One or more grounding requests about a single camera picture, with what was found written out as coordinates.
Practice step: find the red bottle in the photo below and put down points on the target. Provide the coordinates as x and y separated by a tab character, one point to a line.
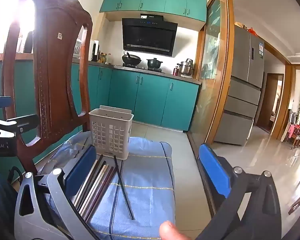
175	72

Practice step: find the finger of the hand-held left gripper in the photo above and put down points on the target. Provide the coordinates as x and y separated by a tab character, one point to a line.
0	102
23	123

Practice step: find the teal upper kitchen cabinets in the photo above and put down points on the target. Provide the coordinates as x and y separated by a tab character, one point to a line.
152	1

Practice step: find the condiment bottles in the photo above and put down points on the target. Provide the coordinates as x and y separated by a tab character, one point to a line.
105	58

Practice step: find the black chopstick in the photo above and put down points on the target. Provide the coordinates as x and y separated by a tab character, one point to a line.
120	182

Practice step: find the person's right hand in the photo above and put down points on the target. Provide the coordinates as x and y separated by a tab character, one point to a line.
171	231

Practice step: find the dark cloth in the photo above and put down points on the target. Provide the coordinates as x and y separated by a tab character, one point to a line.
1	205

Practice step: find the light blue cloth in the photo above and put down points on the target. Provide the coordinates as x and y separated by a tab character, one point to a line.
145	175

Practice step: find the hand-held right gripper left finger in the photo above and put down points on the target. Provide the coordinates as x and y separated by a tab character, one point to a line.
80	167

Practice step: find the carved wooden chair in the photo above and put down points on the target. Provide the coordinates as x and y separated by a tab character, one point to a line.
55	80

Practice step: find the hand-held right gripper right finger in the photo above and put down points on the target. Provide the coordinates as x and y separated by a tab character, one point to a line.
215	170

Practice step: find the gas stove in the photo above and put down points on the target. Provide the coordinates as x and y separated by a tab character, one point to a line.
140	68

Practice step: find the dining chairs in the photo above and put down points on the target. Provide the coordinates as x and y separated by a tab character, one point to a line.
296	135

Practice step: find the stainless steel pot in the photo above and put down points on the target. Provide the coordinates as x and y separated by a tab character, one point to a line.
185	68

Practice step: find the dark cooking pot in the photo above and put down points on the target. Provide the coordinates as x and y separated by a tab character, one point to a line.
154	63

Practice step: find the black range hood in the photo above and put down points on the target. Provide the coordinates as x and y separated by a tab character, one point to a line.
150	36

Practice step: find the bundle of mixed chopsticks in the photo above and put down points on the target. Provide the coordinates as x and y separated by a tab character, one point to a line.
100	180

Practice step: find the black wok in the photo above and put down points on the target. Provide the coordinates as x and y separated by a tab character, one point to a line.
132	60

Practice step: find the wooden doorway frame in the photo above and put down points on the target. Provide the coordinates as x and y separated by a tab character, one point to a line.
281	100

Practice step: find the white plastic utensil basket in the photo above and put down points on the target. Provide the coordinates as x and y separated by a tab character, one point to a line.
107	118

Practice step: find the grey refrigerator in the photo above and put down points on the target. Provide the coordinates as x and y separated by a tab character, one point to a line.
245	80

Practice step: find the wooden framed glass sliding door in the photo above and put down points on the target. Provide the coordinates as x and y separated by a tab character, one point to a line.
212	67

